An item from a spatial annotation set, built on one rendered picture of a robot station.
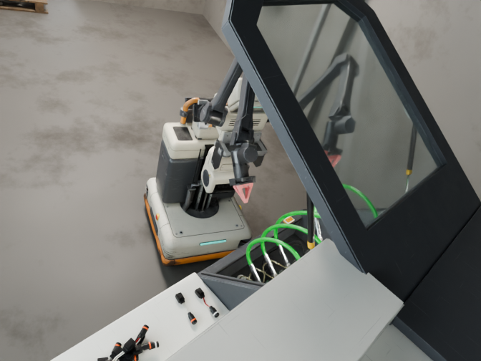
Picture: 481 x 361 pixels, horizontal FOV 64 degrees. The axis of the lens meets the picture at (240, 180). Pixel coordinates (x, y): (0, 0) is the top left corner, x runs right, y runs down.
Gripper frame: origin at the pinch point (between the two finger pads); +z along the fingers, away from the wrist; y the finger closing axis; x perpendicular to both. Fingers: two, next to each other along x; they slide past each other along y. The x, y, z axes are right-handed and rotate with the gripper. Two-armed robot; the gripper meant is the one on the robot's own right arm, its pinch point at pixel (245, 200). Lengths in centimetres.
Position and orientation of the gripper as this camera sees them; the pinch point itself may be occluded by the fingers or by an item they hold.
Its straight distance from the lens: 148.6
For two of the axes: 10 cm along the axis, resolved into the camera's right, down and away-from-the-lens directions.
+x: 8.4, -1.6, 5.2
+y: 5.2, -0.4, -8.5
